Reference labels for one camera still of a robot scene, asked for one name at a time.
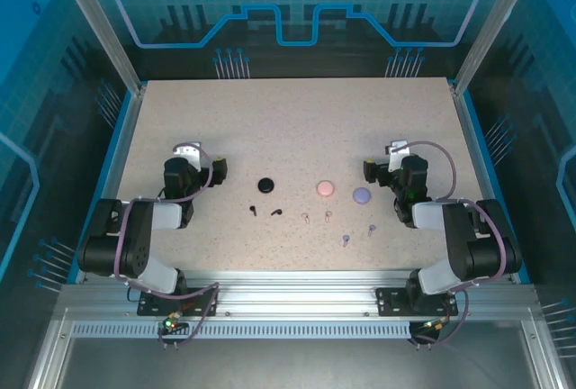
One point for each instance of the small connector board with LEDs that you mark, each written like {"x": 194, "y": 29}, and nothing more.
{"x": 434, "y": 326}
{"x": 171, "y": 323}

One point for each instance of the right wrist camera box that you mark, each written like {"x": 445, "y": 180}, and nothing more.
{"x": 398, "y": 147}

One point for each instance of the aluminium mounting rail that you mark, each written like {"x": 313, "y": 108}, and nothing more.
{"x": 292, "y": 294}

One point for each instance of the aluminium table side rail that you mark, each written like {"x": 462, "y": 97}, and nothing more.
{"x": 126, "y": 132}
{"x": 468, "y": 132}

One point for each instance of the purple earbud charging case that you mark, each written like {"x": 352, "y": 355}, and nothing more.
{"x": 362, "y": 195}

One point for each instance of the black earbud charging case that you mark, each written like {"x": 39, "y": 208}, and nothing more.
{"x": 266, "y": 185}

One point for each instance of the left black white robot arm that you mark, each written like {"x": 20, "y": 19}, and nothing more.
{"x": 135, "y": 245}

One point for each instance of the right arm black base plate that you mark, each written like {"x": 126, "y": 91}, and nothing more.
{"x": 391, "y": 301}

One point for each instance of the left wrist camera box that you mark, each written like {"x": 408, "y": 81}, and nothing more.
{"x": 186, "y": 151}

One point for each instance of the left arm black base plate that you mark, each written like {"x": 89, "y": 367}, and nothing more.
{"x": 202, "y": 301}

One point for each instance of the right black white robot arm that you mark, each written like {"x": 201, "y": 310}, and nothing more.
{"x": 459, "y": 245}

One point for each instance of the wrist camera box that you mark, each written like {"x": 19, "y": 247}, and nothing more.
{"x": 398, "y": 147}
{"x": 186, "y": 151}

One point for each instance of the pink earbud charging case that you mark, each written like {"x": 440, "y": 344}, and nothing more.
{"x": 325, "y": 188}

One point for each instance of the grey metal panel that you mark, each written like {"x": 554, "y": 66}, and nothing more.
{"x": 292, "y": 362}

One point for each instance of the aluminium frame post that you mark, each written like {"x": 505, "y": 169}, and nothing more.
{"x": 487, "y": 33}
{"x": 108, "y": 33}

